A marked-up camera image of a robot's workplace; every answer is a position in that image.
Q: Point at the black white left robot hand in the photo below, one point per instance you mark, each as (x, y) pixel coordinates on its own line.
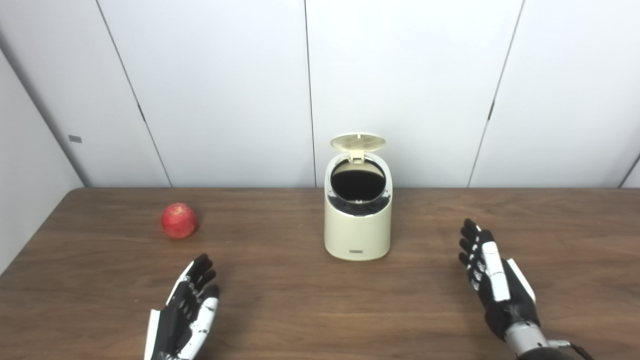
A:
(175, 320)

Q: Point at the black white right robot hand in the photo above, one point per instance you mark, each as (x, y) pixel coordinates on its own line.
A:
(510, 300)

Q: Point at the red apple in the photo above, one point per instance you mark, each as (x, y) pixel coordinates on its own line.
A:
(179, 220)

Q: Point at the cream round bin lid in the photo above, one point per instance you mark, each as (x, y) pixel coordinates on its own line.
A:
(358, 142)

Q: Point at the cream-colored bin body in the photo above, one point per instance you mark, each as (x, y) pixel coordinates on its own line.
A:
(357, 235)

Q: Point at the small grey wall sticker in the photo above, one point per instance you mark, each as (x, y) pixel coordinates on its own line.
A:
(75, 139)

